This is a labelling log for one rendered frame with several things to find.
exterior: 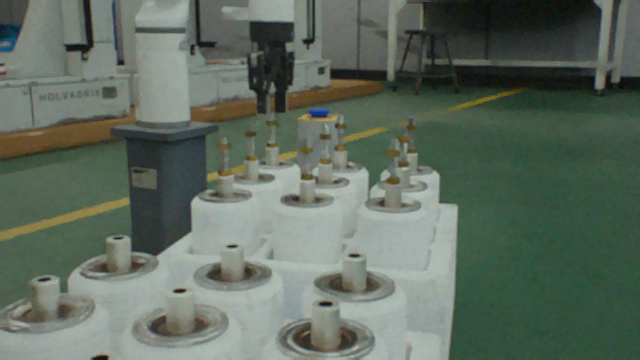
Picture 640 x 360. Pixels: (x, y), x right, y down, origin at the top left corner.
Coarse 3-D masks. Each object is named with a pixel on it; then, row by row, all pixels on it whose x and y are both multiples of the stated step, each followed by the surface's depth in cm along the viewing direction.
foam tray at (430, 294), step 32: (448, 224) 112; (160, 256) 96; (192, 256) 96; (256, 256) 96; (448, 256) 97; (288, 288) 92; (416, 288) 88; (448, 288) 93; (416, 320) 89; (448, 320) 100; (448, 352) 107
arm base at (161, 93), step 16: (144, 48) 128; (160, 48) 128; (176, 48) 129; (144, 64) 129; (160, 64) 129; (176, 64) 130; (144, 80) 130; (160, 80) 129; (176, 80) 130; (144, 96) 131; (160, 96) 130; (176, 96) 131; (144, 112) 131; (160, 112) 130; (176, 112) 131; (160, 128) 131
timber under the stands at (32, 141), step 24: (288, 96) 423; (312, 96) 446; (336, 96) 473; (120, 120) 311; (192, 120) 351; (216, 120) 367; (0, 144) 262; (24, 144) 271; (48, 144) 280; (72, 144) 290
